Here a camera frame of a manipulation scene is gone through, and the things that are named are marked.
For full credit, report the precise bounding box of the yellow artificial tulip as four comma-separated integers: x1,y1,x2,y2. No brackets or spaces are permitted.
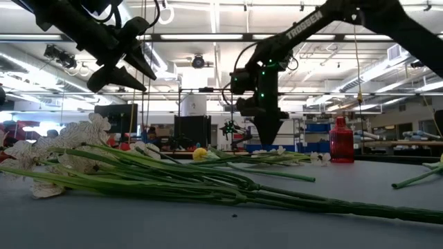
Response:
192,147,316,183
391,154,443,190

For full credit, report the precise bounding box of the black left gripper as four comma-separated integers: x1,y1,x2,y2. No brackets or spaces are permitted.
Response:
78,16,158,93

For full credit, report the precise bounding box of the red ribbed glass vase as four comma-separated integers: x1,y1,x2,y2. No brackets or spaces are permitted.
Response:
329,116,355,164

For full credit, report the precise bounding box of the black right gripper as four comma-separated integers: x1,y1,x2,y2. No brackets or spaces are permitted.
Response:
236,63,290,146

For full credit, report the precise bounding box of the blue storage bin row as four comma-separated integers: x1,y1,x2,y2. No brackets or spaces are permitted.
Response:
244,143,332,154

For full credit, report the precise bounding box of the white air vent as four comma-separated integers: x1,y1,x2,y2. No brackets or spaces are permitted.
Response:
386,44,403,62

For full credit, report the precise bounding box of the wooden workbench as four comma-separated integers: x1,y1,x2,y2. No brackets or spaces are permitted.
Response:
356,139,443,147

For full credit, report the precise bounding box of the red furniture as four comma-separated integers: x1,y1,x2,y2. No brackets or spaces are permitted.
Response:
6,120,42,141

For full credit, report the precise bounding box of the black upright panel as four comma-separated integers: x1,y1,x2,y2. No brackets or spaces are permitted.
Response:
173,114,213,149

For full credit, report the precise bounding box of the black ceiling camera rig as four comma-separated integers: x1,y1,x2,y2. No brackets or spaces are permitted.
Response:
43,44,78,70

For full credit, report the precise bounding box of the yellow hanging cable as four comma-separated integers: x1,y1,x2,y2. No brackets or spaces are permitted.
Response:
352,20,365,107

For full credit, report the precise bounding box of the blue table mat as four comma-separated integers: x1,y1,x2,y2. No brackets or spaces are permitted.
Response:
0,157,443,249

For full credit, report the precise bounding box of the black overhead frame bar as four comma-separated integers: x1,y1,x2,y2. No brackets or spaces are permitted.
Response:
0,33,443,44

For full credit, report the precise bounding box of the white cylindrical container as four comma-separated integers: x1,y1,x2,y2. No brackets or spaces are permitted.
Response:
181,95,208,117

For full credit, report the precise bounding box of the black metal stand frame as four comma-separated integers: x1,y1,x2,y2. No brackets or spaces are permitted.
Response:
177,86,235,153

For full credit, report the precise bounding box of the white artificial flower bunch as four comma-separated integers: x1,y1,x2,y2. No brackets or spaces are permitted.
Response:
0,112,443,225
207,145,332,167

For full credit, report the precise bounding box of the black ceiling-mounted camera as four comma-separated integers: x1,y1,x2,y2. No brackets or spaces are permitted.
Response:
191,54,206,70

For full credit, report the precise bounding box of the black computer monitor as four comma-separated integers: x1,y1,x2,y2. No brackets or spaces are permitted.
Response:
93,103,138,135

